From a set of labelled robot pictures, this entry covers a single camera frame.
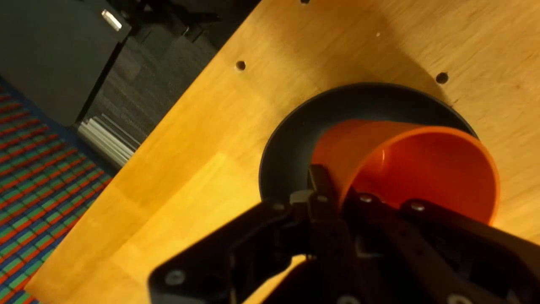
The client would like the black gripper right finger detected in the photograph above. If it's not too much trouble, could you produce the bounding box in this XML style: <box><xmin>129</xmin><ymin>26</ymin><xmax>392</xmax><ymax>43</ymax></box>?
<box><xmin>340</xmin><ymin>191</ymin><xmax>540</xmax><ymax>304</ymax></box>

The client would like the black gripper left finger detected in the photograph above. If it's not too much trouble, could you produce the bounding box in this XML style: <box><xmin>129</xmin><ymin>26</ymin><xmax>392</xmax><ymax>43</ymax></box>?
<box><xmin>146</xmin><ymin>163</ymin><xmax>345</xmax><ymax>304</ymax></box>

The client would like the orange plastic cup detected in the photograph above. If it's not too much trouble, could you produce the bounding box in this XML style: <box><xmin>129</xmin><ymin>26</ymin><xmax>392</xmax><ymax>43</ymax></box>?
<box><xmin>308</xmin><ymin>119</ymin><xmax>500</xmax><ymax>227</ymax></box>

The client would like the black bowl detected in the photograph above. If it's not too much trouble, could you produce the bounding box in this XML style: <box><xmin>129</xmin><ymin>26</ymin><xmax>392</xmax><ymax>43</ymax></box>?
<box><xmin>257</xmin><ymin>81</ymin><xmax>479</xmax><ymax>206</ymax></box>

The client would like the silver aluminium bar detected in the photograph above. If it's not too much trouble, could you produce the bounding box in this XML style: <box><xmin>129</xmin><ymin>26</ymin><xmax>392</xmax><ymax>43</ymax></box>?
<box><xmin>75</xmin><ymin>114</ymin><xmax>139</xmax><ymax>169</ymax></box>

